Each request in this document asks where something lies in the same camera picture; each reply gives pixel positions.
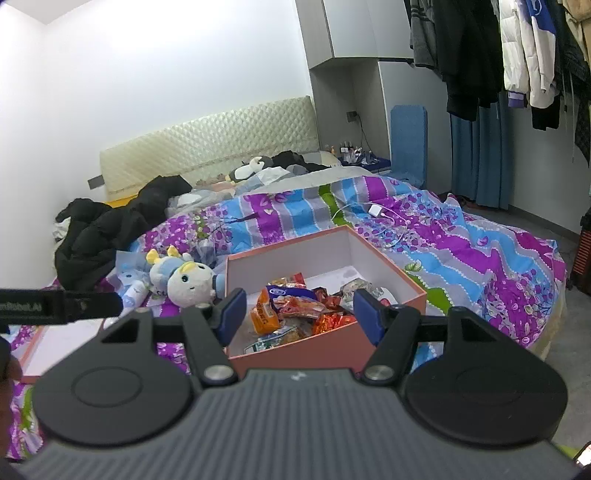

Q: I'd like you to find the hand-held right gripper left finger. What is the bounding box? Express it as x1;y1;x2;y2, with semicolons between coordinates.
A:
97;287;249;387

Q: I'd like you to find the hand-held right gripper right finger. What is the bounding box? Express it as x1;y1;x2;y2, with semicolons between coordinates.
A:
352;287;496;387

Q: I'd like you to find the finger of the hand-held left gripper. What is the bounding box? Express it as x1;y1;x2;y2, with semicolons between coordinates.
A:
65;291;124;321

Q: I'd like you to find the pink cardboard box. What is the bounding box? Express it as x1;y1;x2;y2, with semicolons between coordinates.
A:
224;225;428;377

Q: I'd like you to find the pile of snack packets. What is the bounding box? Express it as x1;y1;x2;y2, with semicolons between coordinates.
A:
242;272;393;356

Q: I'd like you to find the white bottle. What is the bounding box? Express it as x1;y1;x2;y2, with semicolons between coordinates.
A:
102;281;149;329

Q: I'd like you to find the clear blue plastic wrapper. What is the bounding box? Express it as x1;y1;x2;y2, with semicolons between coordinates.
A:
113;249;153;301

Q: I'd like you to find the pink box lid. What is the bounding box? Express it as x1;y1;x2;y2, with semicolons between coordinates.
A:
21;316;121;384

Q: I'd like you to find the blue white plush doll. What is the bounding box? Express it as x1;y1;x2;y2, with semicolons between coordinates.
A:
145;246;227;309

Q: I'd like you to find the black jacket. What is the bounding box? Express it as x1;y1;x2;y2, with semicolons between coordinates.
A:
54;174;194;289

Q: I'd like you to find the purple blue floral blanket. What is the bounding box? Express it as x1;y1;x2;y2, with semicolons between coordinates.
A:
0;174;568;448

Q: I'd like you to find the white garment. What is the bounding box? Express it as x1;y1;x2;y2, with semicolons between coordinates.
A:
252;167;294;185

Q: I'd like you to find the penguin plush toy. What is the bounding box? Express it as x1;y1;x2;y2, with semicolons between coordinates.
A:
228;156;275;182

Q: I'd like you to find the blue bedside table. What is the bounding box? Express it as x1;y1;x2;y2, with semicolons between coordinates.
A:
337;154;393;172

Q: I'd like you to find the group of small bottles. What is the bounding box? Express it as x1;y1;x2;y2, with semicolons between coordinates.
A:
329;143;370;160

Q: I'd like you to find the black clothes heap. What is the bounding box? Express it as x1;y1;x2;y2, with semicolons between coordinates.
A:
271;150;331;175

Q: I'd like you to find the cream quilted headboard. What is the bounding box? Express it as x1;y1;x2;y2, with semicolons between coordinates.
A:
99;95;319;199

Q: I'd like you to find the blue curtain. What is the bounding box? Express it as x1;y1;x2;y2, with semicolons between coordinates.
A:
450;99;518;208

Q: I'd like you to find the black hanging garment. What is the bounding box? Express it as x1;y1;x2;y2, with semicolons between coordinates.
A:
531;90;566;131

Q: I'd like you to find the black hanging coat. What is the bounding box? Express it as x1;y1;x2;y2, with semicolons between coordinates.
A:
434;0;505;121

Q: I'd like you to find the grey hanging jacket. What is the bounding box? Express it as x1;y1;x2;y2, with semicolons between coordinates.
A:
404;0;438;69

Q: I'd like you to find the grey wardrobe cabinet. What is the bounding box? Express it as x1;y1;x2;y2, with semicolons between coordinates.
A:
295;0;451;171

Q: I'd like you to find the white hanging jacket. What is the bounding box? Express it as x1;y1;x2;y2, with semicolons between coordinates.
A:
501;0;560;110

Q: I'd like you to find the dark checked hanging garment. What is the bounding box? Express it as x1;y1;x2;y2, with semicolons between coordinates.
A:
554;0;591;168

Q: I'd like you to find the white charger cable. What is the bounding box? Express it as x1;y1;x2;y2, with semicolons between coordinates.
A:
330;202;416;250

